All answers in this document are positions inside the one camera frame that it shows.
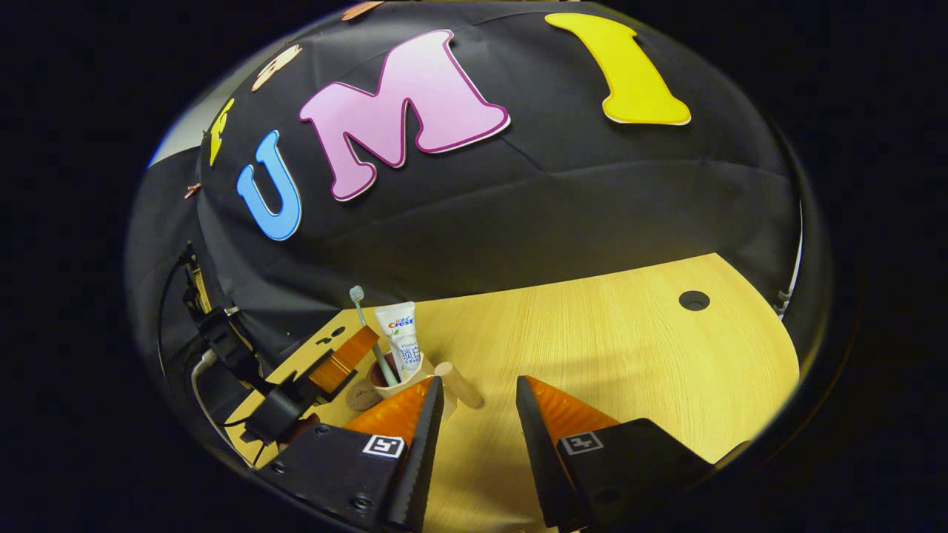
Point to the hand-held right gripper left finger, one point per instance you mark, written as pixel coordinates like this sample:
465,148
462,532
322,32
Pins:
422,466

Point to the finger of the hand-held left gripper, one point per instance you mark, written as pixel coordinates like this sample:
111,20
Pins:
344,359

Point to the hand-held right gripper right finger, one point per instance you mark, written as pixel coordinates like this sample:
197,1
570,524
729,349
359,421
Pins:
537,459

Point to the round cork coaster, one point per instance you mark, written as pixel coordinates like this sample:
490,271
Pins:
361,400

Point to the white toothpaste tube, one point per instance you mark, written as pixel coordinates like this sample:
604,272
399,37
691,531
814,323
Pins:
400,333

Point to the pale green toothbrush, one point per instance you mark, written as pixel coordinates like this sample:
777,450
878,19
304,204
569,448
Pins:
358,295

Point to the wooden desktop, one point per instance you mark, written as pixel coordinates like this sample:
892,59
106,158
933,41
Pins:
629,370

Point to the pink cloth clip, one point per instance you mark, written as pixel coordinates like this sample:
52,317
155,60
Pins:
192,190

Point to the black backdrop cloth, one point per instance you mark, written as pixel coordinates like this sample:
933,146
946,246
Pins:
563,207

